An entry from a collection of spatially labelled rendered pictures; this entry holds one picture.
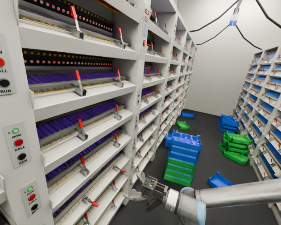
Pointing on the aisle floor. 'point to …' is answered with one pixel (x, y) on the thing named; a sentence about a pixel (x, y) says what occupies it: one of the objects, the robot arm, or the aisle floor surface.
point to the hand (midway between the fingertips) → (129, 184)
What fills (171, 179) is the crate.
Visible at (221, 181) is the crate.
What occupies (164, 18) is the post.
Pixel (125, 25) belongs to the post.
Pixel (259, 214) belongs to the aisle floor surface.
